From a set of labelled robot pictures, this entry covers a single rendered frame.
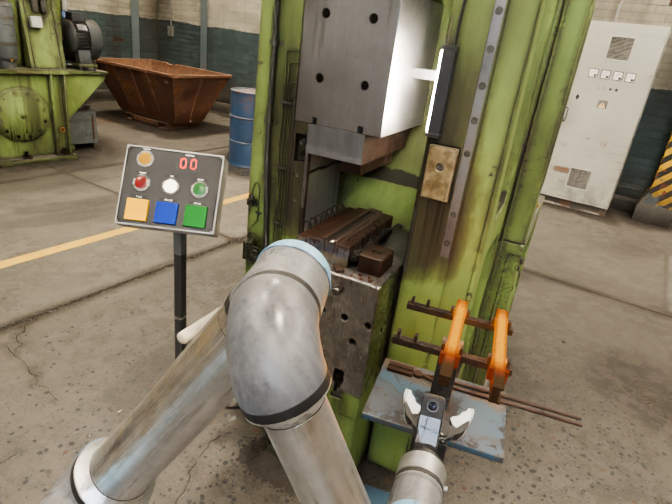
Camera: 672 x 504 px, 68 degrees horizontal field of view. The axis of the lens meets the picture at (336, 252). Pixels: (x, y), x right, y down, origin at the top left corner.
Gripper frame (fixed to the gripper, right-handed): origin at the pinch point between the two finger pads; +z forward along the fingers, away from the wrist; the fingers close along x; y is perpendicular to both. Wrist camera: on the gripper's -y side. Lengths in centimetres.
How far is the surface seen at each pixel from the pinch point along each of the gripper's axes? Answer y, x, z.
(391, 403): 26.4, -12.8, 25.2
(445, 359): -1.2, -0.8, 13.3
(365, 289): 3, -30, 46
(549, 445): 92, 54, 112
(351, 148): -39, -43, 54
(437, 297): 8, -8, 64
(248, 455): 92, -68, 47
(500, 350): -0.8, 12.2, 25.3
